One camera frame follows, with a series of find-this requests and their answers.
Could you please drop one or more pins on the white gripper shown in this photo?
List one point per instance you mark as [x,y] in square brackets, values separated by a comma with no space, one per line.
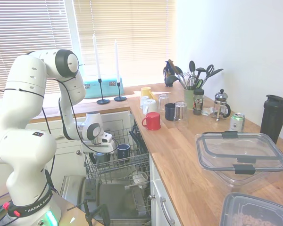
[96,147]

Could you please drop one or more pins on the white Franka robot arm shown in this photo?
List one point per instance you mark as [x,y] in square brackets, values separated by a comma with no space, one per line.
[26,75]

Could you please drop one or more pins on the dark blue ceramic mug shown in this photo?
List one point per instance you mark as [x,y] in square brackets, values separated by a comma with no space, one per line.
[123,151]

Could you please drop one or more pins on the dishwasher tub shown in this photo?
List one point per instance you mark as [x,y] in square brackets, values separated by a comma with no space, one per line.
[135,141]

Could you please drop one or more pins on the stainless dishwasher door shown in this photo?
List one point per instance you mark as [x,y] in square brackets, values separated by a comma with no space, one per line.
[118,200]

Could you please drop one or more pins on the red mug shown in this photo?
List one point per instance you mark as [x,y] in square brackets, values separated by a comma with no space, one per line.
[153,121]

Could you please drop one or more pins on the plain white mug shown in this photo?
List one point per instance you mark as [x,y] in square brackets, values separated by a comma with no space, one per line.
[151,107]

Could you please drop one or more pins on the yellow mug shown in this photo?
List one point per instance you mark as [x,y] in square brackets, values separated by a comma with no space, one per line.
[146,91]

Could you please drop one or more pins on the round metal cabinet knob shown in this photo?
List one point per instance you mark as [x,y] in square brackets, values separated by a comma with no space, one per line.
[78,152]
[152,196]

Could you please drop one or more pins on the white ceramic bowl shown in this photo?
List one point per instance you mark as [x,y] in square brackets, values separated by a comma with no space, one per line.
[139,179]

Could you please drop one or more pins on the black metal candle holder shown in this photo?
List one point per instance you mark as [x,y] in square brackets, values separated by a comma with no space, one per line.
[120,98]
[103,101]

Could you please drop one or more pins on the white cabinet with drawer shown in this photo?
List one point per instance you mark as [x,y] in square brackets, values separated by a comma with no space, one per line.
[160,183]

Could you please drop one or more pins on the teal metal bread box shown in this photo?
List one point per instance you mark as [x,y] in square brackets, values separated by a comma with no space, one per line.
[92,89]

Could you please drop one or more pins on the white patterned cup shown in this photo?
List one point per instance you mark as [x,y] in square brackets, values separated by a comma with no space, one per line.
[143,101]

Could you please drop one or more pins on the navy blue cup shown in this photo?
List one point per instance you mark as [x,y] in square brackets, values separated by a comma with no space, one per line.
[169,111]

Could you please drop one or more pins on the clear glass tumbler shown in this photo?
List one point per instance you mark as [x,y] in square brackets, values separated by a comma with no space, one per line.
[163,102]
[180,115]

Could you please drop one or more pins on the white taper candle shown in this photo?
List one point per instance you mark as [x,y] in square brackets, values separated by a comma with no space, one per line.
[117,61]
[96,56]

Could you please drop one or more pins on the pale green utensil holder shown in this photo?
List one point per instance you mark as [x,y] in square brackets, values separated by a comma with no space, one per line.
[188,99]

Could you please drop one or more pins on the dark blue painted vase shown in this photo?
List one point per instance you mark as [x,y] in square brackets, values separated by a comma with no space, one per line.
[168,70]

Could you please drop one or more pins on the spice jar with black lid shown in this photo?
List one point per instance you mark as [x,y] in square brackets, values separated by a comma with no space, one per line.
[198,101]

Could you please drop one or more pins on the metal whisk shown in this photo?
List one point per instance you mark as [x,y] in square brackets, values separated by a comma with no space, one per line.
[187,81]

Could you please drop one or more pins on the small paper packets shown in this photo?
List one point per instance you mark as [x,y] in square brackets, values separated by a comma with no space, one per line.
[207,111]

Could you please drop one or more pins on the black nylon spoon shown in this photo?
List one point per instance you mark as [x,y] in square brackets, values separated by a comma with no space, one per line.
[192,66]
[178,70]

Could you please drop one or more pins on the wooden spatula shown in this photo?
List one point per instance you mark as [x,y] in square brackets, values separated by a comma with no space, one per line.
[171,64]

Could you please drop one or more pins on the beige window blind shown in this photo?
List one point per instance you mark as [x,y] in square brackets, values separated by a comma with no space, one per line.
[30,47]
[132,42]

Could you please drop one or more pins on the glass French press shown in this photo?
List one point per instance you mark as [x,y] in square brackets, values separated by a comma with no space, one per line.
[221,103]

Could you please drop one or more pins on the clear lidded storage container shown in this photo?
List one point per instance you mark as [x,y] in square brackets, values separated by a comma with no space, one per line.
[240,153]

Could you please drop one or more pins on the white green drink can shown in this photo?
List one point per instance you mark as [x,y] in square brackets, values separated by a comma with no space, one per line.
[237,122]

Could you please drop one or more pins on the black nylon turner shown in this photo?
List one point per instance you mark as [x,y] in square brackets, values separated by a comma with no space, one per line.
[217,71]

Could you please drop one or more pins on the clear container with food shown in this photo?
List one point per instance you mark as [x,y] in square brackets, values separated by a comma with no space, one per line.
[257,212]

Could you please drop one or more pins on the black shaker bottle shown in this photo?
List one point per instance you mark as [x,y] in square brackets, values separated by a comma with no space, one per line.
[271,117]

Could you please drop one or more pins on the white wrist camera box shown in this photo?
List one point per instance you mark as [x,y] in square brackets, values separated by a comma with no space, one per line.
[107,137]

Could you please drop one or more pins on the black camera tripod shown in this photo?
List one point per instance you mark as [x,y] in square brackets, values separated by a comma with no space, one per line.
[101,212]

